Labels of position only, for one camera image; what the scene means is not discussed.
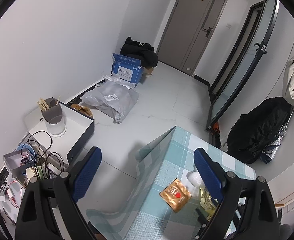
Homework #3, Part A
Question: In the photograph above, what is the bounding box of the teal checkered tablecloth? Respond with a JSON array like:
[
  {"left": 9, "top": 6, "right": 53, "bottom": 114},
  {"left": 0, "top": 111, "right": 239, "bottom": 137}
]
[{"left": 85, "top": 125, "right": 258, "bottom": 240}]

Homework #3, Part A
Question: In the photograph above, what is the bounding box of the green paper cup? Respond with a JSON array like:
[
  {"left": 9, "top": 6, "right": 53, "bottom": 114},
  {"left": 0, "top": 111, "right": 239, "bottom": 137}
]
[{"left": 36, "top": 164, "right": 48, "bottom": 180}]

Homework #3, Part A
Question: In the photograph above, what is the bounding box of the orange black tool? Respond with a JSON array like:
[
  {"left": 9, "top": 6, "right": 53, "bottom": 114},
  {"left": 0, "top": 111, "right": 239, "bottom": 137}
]
[{"left": 210, "top": 122, "right": 222, "bottom": 141}]

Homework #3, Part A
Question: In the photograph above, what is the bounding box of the brown crumpled bag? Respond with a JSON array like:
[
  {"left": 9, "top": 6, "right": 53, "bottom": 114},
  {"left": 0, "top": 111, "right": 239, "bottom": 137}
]
[{"left": 70, "top": 103, "right": 95, "bottom": 119}]

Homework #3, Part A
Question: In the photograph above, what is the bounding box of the grey entrance door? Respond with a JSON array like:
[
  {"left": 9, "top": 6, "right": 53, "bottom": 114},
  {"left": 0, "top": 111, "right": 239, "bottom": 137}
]
[{"left": 156, "top": 0, "right": 230, "bottom": 74}]

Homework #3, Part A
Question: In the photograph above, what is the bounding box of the grey mailer bag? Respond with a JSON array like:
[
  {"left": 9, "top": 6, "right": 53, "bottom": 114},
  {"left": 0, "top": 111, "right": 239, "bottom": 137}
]
[{"left": 80, "top": 86, "right": 140, "bottom": 124}]

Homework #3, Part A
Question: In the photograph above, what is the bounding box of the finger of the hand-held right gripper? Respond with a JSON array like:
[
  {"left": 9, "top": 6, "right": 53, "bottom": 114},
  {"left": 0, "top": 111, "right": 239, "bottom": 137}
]
[{"left": 195, "top": 208, "right": 209, "bottom": 227}]

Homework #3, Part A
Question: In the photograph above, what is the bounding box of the grey translucent utensil holder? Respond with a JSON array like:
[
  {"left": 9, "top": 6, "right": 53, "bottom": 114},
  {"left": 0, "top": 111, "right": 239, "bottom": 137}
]
[{"left": 41, "top": 97, "right": 67, "bottom": 138}]

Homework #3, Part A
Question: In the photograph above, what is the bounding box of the silver folded umbrella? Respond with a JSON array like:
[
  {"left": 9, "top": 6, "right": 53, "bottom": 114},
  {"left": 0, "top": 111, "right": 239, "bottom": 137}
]
[{"left": 260, "top": 110, "right": 294, "bottom": 163}]

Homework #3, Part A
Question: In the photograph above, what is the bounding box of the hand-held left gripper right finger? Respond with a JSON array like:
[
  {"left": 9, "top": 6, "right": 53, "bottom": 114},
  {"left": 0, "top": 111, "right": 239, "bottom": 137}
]
[{"left": 193, "top": 147, "right": 281, "bottom": 240}]

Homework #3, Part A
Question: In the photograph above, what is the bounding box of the black framed glass sliding door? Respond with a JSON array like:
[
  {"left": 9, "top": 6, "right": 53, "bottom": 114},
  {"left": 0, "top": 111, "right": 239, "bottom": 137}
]
[{"left": 206, "top": 0, "right": 280, "bottom": 131}]

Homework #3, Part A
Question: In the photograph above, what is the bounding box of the black jacket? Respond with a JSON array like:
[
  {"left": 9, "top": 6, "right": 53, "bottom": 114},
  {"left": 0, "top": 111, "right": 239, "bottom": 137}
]
[{"left": 227, "top": 97, "right": 294, "bottom": 164}]

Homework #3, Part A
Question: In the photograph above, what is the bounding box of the white dark-sided box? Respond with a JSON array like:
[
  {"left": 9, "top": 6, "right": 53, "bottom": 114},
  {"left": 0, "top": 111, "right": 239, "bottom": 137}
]
[{"left": 24, "top": 102, "right": 96, "bottom": 162}]

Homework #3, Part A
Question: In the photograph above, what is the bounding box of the orange heart sachet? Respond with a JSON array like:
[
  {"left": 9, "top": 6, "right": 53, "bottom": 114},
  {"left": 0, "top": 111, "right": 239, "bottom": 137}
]
[{"left": 159, "top": 178, "right": 193, "bottom": 213}]

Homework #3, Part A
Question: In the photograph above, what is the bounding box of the pile of black clothes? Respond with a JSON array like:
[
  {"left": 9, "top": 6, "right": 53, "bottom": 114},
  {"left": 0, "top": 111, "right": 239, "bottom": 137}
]
[{"left": 119, "top": 36, "right": 159, "bottom": 68}]

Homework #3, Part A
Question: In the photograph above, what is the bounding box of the blue bowl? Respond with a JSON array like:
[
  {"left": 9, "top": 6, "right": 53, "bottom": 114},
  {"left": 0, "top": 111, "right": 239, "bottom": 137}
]
[{"left": 15, "top": 143, "right": 39, "bottom": 161}]

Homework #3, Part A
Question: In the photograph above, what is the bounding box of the yellow cartoon wrapper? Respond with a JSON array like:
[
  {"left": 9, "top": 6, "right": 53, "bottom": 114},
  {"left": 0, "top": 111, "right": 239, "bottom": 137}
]
[{"left": 199, "top": 186, "right": 220, "bottom": 218}]

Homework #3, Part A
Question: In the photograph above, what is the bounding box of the small grey box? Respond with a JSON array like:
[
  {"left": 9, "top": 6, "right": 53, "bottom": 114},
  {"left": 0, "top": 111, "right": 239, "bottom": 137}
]
[{"left": 3, "top": 148, "right": 39, "bottom": 179}]

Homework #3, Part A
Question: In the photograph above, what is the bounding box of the black door handle lock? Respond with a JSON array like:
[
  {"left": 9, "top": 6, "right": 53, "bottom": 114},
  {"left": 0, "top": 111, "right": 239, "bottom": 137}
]
[{"left": 200, "top": 27, "right": 213, "bottom": 38}]

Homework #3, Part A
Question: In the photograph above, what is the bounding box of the blue cardboard box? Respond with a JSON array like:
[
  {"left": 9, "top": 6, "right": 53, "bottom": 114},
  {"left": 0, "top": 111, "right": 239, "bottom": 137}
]
[{"left": 111, "top": 53, "right": 145, "bottom": 89}]

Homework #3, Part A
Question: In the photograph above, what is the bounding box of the white paper cup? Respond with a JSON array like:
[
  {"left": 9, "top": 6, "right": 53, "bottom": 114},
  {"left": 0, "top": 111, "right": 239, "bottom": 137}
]
[{"left": 25, "top": 166, "right": 41, "bottom": 183}]

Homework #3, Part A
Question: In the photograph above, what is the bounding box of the black cable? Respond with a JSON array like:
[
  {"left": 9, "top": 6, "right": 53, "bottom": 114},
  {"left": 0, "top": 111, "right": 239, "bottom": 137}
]
[{"left": 27, "top": 130, "right": 68, "bottom": 181}]

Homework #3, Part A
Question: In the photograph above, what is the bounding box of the wooden chopsticks bundle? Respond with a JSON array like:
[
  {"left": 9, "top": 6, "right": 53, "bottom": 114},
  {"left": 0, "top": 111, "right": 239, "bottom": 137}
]
[{"left": 37, "top": 95, "right": 62, "bottom": 112}]

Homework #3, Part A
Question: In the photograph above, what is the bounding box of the white mailer bag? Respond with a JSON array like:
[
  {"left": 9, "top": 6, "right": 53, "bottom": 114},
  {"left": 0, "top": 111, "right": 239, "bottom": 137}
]
[{"left": 102, "top": 75, "right": 136, "bottom": 90}]

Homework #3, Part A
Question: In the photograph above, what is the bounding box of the black sliding door latch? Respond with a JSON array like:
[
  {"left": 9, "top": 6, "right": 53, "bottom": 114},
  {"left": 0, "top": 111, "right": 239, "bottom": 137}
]
[{"left": 254, "top": 40, "right": 268, "bottom": 54}]

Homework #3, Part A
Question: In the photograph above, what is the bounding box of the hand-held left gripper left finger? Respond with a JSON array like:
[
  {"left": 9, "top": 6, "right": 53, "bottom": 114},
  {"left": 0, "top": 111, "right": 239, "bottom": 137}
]
[{"left": 16, "top": 146, "right": 102, "bottom": 240}]

